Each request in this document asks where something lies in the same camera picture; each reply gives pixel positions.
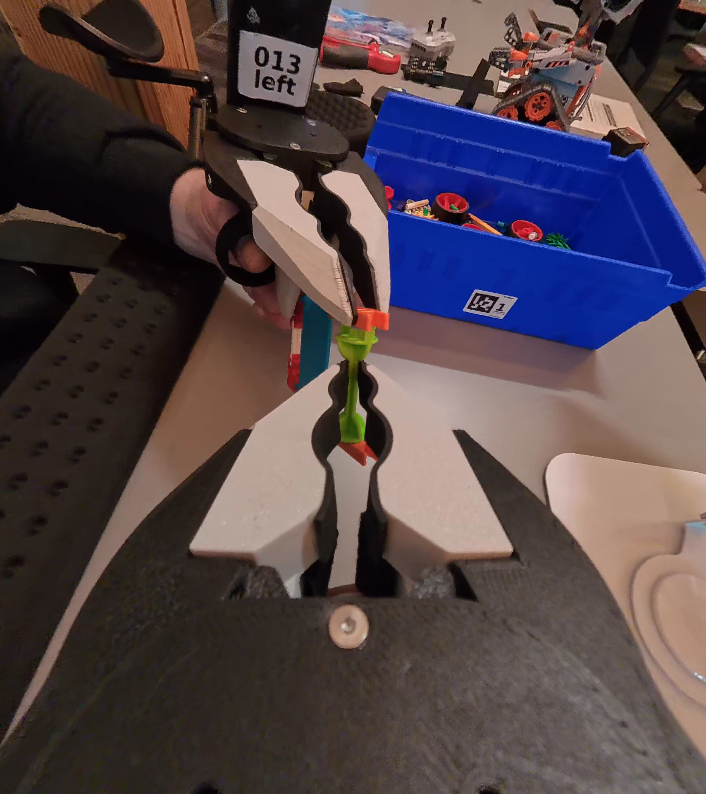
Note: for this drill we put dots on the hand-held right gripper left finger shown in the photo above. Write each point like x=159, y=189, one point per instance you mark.
x=260, y=496

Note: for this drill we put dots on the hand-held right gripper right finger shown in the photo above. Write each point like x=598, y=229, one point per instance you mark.
x=446, y=496

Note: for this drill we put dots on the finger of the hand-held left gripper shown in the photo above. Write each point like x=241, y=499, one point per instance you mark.
x=278, y=223
x=368, y=217

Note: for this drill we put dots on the orange toy clip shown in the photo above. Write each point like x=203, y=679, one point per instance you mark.
x=375, y=319
x=359, y=454

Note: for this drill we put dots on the white short rod with connectors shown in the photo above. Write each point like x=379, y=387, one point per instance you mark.
x=296, y=341

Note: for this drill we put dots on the teal plastic panel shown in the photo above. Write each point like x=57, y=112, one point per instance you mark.
x=316, y=347

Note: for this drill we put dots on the lime green spool rod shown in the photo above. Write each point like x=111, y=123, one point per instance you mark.
x=353, y=384

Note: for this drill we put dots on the person's left hand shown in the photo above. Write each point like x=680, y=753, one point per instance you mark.
x=195, y=217

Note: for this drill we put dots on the black foam case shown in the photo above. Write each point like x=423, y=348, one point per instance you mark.
x=347, y=115

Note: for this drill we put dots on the black cloth scrap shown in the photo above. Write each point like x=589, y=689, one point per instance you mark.
x=344, y=87

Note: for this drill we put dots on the pile of toy building parts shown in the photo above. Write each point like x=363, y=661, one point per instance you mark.
x=452, y=208

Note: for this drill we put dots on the red hand tool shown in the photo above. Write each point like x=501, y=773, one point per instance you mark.
x=365, y=59

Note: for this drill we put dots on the colourful printed booklet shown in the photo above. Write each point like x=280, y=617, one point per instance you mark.
x=384, y=25

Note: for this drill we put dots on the blue plastic bin with label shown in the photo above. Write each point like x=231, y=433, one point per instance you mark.
x=514, y=285

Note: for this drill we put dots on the small electronics board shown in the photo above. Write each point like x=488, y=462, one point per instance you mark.
x=430, y=53

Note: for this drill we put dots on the orange tracked toy robot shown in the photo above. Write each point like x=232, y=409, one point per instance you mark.
x=545, y=74

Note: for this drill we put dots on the black perforated board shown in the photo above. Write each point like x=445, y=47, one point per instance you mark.
x=30, y=465

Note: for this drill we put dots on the white printed paper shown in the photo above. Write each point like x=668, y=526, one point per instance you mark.
x=607, y=115

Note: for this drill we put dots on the small black box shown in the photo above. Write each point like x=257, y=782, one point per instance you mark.
x=626, y=141

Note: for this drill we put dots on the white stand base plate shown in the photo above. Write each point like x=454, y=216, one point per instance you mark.
x=607, y=508

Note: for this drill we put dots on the black flat bracket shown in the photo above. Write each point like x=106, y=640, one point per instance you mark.
x=477, y=87

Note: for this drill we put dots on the black clamp mount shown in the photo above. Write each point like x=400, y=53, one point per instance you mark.
x=117, y=28

